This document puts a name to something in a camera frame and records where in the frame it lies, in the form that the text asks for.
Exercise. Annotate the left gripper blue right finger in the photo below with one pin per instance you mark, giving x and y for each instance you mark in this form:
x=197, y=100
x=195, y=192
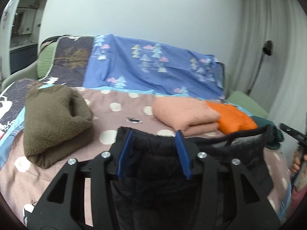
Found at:
x=253, y=211

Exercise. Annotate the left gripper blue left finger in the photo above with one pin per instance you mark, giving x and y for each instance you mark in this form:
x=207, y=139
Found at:
x=62, y=204

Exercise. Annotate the black puffer hooded jacket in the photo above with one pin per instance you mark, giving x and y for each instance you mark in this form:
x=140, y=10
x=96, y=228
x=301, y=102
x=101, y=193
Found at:
x=173, y=182

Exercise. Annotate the person's right hand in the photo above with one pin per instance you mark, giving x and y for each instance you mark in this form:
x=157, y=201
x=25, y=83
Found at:
x=296, y=164

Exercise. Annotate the dark green fleece garment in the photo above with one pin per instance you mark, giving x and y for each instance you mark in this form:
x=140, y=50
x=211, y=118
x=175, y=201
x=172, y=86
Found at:
x=275, y=136

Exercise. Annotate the pink polka-dot bed cover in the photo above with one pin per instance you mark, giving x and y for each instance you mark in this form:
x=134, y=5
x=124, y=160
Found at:
x=23, y=183

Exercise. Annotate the grey curtain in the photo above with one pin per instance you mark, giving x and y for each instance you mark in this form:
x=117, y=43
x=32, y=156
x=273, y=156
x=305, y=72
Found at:
x=269, y=59

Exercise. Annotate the orange puffer jacket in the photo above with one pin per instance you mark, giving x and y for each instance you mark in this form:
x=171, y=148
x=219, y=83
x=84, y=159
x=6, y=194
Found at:
x=231, y=118

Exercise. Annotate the brown fleece garment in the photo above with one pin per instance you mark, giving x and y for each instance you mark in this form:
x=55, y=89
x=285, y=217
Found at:
x=57, y=123

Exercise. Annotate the black floor lamp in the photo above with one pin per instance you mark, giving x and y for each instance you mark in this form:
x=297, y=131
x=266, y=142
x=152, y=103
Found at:
x=266, y=51

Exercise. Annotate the pink quilted garment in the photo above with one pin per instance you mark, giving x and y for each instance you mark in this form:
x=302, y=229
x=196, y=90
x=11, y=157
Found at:
x=191, y=116

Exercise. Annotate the dark deer-print blanket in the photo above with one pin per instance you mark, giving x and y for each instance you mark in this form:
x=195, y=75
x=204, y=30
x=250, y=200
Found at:
x=62, y=61

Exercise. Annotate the blue tree-print sheet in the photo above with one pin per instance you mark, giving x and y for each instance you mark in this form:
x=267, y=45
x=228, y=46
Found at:
x=141, y=65

